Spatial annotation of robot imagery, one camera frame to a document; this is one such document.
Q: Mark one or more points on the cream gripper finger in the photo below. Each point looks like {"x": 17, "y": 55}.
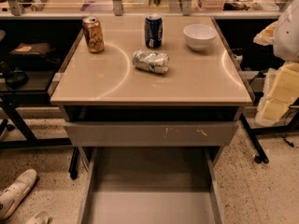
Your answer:
{"x": 280, "y": 90}

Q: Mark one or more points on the crushed green 7up can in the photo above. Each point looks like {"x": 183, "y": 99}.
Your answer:
{"x": 154, "y": 62}

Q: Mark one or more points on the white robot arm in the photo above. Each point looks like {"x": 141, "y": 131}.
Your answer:
{"x": 283, "y": 34}

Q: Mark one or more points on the grey drawer cabinet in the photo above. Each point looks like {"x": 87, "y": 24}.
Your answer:
{"x": 107, "y": 102}

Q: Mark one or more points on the dark blue soda can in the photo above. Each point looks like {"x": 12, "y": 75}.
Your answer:
{"x": 153, "y": 31}

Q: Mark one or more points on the open grey middle drawer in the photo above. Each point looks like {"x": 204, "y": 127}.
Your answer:
{"x": 151, "y": 185}

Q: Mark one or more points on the gold soda can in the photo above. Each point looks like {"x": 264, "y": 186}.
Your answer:
{"x": 93, "y": 34}

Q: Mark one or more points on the white ceramic bowl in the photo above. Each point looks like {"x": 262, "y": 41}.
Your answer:
{"x": 199, "y": 36}

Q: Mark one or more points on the black bag on shelf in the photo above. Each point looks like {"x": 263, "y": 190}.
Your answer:
{"x": 33, "y": 57}

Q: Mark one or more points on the white shoe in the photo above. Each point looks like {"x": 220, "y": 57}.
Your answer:
{"x": 39, "y": 218}
{"x": 12, "y": 196}

